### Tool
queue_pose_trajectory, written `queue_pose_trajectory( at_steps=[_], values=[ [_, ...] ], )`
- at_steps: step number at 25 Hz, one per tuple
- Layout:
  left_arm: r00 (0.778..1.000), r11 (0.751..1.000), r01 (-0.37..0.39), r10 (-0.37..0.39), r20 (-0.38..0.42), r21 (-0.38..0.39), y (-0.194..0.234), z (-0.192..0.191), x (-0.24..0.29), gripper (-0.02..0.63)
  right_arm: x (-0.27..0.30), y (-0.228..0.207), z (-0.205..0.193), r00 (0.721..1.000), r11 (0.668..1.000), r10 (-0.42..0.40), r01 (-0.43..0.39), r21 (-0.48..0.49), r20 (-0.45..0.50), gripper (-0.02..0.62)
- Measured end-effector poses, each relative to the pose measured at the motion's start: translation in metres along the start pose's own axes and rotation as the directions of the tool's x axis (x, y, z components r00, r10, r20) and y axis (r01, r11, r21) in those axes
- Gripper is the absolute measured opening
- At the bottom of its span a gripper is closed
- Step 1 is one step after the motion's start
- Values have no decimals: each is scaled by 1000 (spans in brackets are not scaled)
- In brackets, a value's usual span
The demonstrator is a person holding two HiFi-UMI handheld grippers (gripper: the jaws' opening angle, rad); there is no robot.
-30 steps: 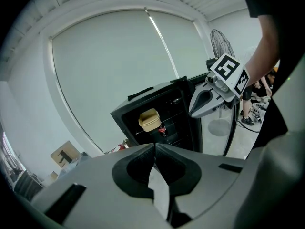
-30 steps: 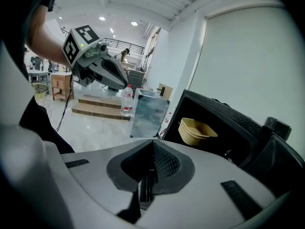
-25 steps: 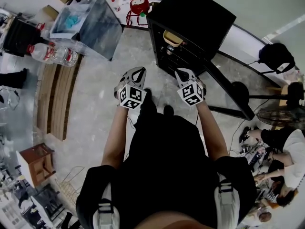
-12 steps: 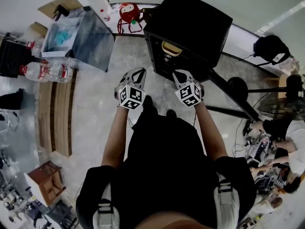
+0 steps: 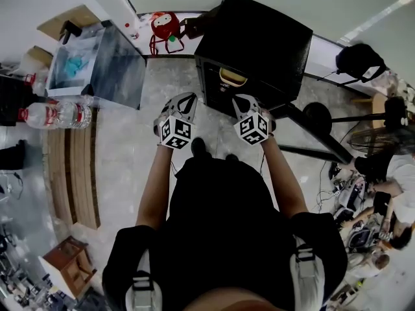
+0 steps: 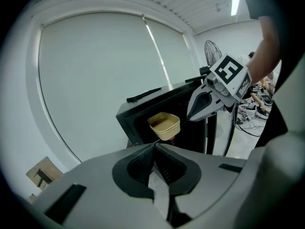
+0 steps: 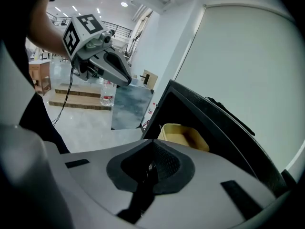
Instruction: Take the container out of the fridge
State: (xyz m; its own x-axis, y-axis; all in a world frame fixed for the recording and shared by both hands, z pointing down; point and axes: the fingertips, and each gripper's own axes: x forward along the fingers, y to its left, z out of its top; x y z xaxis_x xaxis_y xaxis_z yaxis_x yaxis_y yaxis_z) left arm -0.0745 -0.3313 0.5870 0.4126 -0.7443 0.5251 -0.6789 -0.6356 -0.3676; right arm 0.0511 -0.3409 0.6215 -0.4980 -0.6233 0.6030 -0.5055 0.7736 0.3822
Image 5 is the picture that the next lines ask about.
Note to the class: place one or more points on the large cardboard box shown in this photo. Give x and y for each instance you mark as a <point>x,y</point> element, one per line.
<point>78,16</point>

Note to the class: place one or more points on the red cartoon bag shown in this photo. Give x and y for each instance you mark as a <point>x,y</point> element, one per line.
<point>163,26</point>

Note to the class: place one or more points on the wooden step platform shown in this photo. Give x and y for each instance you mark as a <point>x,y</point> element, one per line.
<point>81,173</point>

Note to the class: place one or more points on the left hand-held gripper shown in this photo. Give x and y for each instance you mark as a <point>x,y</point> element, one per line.
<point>175,131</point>

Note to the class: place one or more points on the black cabinet fridge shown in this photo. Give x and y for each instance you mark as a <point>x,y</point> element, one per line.
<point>256,44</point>

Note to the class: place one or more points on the person's black right shoe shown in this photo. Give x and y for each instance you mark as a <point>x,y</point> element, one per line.
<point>231,157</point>

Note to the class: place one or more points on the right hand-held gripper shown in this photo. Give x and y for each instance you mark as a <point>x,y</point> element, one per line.
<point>253,128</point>

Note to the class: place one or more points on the large clear water bottle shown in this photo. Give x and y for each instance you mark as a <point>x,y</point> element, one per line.
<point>37,86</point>
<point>37,115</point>
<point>76,112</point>

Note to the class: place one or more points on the yellow container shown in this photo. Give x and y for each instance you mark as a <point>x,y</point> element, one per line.
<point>231,76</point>

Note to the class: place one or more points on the person's black shoe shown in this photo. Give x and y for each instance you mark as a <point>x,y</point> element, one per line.
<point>198,146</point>
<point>231,157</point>

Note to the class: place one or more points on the person's right forearm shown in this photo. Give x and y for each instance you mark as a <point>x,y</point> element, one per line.
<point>285,180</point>

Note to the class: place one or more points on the black backpack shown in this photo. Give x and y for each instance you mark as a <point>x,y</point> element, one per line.
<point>355,60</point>

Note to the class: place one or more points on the black bag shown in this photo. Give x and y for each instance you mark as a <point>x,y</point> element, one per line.
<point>395,112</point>

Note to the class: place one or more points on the person's black left shoe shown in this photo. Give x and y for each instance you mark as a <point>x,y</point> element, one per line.
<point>198,146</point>

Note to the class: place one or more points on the clear plastic storage bin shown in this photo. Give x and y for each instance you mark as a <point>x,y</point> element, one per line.
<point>120,73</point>

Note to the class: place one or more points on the brown wooden side table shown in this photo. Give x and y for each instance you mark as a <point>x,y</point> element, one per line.
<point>66,258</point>

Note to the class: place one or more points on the teal cloth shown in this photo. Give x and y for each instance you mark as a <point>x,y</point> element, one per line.
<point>76,65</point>

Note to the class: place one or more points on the black cabinet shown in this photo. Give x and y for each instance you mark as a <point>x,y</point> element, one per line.
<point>13,102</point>

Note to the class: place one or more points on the person's black clothed body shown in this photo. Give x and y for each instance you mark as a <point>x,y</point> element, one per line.
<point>227,225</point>

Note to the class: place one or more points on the dark brown bag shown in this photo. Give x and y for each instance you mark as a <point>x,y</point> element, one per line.
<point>193,28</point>

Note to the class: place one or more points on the person's left forearm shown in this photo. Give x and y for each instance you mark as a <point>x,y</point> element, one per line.
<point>155,186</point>

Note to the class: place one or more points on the black floor fan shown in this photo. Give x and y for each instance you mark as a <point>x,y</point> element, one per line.
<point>317,118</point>

